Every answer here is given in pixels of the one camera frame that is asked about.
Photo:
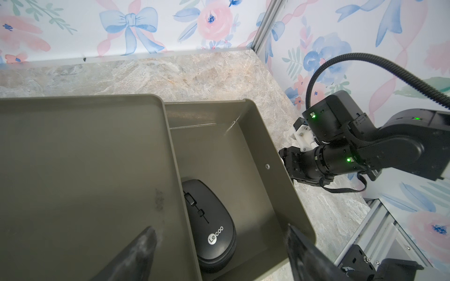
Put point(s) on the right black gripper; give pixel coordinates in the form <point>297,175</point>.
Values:
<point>319,166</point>

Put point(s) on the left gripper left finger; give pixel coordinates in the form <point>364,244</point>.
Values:
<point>134,262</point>

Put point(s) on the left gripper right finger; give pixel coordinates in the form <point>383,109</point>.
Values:
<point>307,262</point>

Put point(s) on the black Lecoo mouse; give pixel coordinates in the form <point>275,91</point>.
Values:
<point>213,229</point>

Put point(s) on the olive green top drawer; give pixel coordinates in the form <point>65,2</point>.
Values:
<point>226,145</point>

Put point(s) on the three-drawer storage cabinet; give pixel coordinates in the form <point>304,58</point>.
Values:
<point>81,178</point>

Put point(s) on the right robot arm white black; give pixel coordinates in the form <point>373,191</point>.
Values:
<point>414,141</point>

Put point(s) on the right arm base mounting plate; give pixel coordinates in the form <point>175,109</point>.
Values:
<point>357,266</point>

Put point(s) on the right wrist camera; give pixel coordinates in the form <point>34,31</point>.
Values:
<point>321,123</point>

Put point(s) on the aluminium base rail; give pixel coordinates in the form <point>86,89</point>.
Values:
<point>380,236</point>

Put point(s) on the right aluminium corner post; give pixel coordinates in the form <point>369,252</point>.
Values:
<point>273,9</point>

